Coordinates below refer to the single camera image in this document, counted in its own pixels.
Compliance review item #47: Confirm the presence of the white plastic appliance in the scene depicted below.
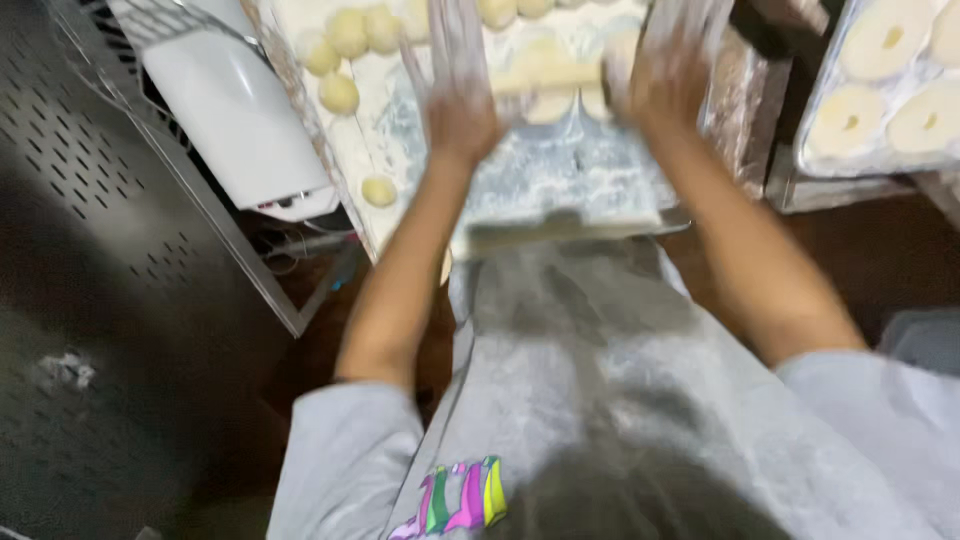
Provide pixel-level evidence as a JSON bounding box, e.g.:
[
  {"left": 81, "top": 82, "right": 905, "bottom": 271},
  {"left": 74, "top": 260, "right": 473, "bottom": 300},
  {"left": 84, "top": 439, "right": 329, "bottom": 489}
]
[{"left": 108, "top": 0, "right": 342, "bottom": 223}]

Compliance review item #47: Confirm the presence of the flour-dusted grey apron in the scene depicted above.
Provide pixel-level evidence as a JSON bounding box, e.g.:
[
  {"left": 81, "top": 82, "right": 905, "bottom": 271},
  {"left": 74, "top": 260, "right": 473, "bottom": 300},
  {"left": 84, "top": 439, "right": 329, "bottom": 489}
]
[{"left": 386, "top": 238, "right": 939, "bottom": 540}]

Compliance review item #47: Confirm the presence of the perforated grey metal panel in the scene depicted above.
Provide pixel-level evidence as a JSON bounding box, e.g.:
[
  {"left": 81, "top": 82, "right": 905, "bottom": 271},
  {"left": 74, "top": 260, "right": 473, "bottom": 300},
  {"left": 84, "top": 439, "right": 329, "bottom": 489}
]
[{"left": 0, "top": 0, "right": 305, "bottom": 540}]

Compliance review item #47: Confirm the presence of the group of round dough balls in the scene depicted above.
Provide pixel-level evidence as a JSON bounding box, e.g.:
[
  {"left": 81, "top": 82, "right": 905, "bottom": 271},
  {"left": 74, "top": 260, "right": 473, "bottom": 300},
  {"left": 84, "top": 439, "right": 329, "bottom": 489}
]
[{"left": 300, "top": 0, "right": 594, "bottom": 117}]

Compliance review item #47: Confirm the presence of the ring-shaped raw doughnut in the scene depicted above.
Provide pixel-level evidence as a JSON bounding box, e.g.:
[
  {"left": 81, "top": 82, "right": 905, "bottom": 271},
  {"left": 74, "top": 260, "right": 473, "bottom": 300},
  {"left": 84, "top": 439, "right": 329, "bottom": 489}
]
[
  {"left": 806, "top": 84, "right": 888, "bottom": 160},
  {"left": 838, "top": 0, "right": 937, "bottom": 82},
  {"left": 930, "top": 0, "right": 960, "bottom": 69},
  {"left": 886, "top": 78, "right": 960, "bottom": 155}
]

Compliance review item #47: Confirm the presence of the person's grey shirt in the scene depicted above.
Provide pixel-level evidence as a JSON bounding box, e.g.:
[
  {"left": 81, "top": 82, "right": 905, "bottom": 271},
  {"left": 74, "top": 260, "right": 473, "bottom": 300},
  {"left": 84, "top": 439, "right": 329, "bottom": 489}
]
[{"left": 266, "top": 348, "right": 960, "bottom": 540}]

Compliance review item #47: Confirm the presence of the white wire rack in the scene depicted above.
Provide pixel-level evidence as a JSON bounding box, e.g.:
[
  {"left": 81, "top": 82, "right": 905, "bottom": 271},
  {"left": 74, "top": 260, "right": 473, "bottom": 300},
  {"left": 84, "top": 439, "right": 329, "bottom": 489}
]
[{"left": 78, "top": 0, "right": 260, "bottom": 57}]

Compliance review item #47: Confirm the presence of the wooden rolling pin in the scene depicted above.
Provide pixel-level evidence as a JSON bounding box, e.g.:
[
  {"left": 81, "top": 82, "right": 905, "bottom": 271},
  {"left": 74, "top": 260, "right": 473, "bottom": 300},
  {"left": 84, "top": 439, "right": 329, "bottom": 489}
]
[{"left": 491, "top": 61, "right": 610, "bottom": 97}]

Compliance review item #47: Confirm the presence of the metal tray with plastic sheet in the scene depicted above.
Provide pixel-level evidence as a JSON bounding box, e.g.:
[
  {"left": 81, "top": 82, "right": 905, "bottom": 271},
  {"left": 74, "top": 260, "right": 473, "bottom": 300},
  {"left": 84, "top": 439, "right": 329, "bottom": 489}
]
[{"left": 793, "top": 0, "right": 960, "bottom": 180}]

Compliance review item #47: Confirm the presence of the person's left hand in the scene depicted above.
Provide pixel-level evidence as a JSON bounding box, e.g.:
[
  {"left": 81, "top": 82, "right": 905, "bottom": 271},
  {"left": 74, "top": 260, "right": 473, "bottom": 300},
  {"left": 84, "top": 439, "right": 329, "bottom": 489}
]
[{"left": 421, "top": 0, "right": 513, "bottom": 168}]

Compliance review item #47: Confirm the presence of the person's right hand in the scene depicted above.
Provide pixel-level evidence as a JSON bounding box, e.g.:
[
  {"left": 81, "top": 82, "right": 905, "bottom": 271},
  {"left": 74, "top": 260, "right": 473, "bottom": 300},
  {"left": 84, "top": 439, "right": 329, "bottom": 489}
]
[{"left": 604, "top": 0, "right": 735, "bottom": 138}]

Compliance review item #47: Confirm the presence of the crumpled white scrap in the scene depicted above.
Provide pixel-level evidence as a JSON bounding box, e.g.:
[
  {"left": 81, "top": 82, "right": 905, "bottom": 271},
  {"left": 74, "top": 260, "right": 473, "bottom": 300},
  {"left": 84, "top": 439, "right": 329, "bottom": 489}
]
[{"left": 36, "top": 352, "right": 99, "bottom": 391}]

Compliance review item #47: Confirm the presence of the flour-dusted work table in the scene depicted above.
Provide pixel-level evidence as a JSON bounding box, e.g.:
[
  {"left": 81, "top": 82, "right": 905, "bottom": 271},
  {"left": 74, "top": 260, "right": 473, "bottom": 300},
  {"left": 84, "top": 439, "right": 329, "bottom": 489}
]
[{"left": 241, "top": 0, "right": 792, "bottom": 264}]

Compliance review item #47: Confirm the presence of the single small dough piece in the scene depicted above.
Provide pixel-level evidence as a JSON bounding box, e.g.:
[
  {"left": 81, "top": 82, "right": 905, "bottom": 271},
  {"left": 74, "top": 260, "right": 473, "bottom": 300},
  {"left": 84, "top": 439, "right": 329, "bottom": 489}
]
[{"left": 360, "top": 175, "right": 399, "bottom": 210}]

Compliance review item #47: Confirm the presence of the metal stand under tray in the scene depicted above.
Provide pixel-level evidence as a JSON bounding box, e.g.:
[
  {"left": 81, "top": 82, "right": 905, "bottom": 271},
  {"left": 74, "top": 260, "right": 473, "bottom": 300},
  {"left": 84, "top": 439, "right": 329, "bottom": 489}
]
[{"left": 765, "top": 142, "right": 960, "bottom": 226}]

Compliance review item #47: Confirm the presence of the flattened dough sheet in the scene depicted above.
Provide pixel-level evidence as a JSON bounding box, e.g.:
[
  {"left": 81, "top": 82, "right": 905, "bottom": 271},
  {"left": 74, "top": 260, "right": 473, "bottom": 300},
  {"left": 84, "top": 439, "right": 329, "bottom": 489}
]
[{"left": 517, "top": 33, "right": 612, "bottom": 127}]

